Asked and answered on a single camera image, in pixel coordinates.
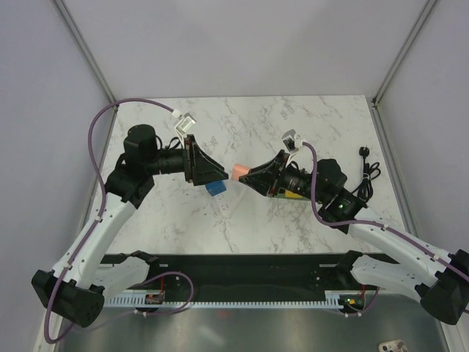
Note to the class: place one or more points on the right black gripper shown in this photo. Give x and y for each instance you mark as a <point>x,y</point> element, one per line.
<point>261,177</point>

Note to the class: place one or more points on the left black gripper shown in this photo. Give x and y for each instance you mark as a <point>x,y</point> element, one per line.
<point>198,166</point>

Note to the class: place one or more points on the blue cube adapter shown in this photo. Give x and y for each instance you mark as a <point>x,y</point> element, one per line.
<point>215,188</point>

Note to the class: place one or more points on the yellow cube adapter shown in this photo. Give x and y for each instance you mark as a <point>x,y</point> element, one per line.
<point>292,195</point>

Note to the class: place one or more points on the pink charger plug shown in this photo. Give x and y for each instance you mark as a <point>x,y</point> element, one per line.
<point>239,170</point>

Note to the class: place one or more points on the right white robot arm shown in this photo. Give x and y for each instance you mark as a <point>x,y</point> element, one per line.
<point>434,277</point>

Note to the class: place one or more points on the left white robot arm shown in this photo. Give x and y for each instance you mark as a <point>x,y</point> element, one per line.
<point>75,288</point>

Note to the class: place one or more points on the green power strip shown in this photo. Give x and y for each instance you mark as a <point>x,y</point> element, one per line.
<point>282,196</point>

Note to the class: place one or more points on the white power strip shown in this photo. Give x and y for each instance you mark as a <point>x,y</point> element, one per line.
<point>228,202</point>

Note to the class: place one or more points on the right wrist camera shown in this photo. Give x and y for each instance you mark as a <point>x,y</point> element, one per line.
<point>293,143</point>

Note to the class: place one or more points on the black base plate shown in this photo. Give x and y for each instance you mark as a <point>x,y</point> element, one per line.
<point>248,278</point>

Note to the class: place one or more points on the white cable duct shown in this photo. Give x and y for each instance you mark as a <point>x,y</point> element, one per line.
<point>132,299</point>

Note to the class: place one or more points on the right aluminium frame post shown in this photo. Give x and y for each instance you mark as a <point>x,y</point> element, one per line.
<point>404,50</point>

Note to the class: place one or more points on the aluminium frame post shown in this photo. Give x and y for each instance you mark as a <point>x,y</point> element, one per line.
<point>404,50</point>
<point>72,27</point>

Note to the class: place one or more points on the left aluminium frame post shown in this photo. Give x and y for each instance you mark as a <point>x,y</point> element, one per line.
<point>72,27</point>

